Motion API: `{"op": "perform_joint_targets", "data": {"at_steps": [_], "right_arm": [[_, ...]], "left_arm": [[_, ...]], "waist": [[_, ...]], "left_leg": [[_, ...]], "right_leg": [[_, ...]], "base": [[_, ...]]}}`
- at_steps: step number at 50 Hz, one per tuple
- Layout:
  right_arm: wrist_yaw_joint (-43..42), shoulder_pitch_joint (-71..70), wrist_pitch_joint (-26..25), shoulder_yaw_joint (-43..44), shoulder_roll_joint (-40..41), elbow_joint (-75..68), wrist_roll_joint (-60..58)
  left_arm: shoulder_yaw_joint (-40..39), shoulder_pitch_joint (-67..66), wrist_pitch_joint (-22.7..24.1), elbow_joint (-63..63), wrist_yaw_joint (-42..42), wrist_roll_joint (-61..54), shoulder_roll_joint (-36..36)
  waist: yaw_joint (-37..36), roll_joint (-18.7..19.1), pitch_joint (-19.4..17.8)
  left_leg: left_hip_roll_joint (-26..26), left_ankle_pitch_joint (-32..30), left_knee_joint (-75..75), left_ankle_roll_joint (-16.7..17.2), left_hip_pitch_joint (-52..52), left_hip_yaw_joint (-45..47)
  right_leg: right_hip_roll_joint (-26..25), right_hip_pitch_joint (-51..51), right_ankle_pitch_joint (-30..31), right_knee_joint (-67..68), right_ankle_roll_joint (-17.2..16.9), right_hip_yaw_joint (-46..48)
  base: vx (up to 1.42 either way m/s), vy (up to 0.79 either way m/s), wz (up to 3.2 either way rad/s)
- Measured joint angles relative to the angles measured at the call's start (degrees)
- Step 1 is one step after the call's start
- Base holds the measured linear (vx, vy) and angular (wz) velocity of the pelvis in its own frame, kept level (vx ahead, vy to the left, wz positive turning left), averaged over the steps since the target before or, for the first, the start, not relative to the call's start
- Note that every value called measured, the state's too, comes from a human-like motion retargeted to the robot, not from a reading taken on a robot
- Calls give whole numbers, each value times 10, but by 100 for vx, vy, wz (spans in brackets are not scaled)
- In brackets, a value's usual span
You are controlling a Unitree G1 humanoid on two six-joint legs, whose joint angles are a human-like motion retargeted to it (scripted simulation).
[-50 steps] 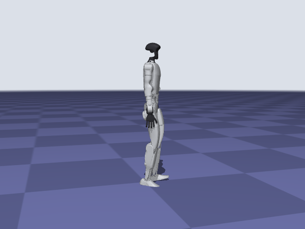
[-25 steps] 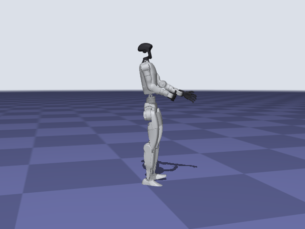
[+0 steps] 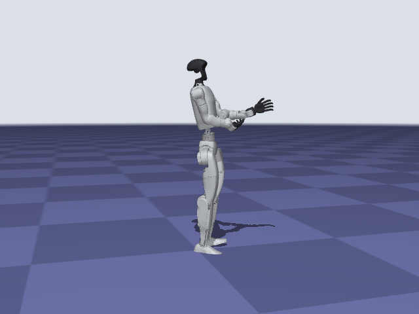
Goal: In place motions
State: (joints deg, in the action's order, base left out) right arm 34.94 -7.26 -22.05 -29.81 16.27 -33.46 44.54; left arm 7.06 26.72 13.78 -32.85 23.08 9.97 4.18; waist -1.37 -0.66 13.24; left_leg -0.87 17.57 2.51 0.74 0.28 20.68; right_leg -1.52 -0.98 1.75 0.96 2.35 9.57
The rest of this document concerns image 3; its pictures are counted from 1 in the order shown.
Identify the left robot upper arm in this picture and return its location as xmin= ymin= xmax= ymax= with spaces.
xmin=215 ymin=98 xmax=229 ymax=119

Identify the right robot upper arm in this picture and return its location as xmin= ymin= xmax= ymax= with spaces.
xmin=191 ymin=87 xmax=212 ymax=124

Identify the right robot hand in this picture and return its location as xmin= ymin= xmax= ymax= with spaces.
xmin=232 ymin=119 xmax=245 ymax=130

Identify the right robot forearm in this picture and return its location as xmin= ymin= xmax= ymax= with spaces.
xmin=207 ymin=115 xmax=236 ymax=131

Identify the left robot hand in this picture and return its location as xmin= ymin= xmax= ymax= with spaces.
xmin=246 ymin=98 xmax=274 ymax=116

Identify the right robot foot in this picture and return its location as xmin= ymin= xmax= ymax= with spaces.
xmin=194 ymin=243 xmax=222 ymax=254

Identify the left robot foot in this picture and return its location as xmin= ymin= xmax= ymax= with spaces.
xmin=199 ymin=237 xmax=227 ymax=246

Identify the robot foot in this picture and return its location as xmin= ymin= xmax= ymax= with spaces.
xmin=194 ymin=243 xmax=222 ymax=254
xmin=199 ymin=237 xmax=227 ymax=246

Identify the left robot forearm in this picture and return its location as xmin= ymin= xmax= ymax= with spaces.
xmin=228 ymin=109 xmax=254 ymax=120

